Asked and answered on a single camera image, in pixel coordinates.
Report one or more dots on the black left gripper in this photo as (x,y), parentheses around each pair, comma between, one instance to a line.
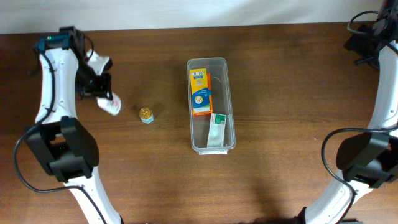
(105,87)

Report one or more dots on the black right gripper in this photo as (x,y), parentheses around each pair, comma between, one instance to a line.
(356,42)

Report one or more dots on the white lotion bottle clear cap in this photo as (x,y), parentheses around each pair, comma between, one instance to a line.
(112,106)

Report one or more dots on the small jar gold lid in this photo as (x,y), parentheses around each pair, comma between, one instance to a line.
(146,115)

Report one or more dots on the yellow blue medicine box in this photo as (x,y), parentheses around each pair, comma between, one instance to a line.
(200,86)

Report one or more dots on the orange red medicine box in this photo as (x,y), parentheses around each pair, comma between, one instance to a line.
(202,100)

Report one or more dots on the white green medicine box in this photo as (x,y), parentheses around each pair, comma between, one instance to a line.
(216,130)

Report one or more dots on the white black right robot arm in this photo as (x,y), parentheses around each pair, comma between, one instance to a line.
(368,159)

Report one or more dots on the clear plastic container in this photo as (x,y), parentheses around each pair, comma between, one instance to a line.
(222,104)

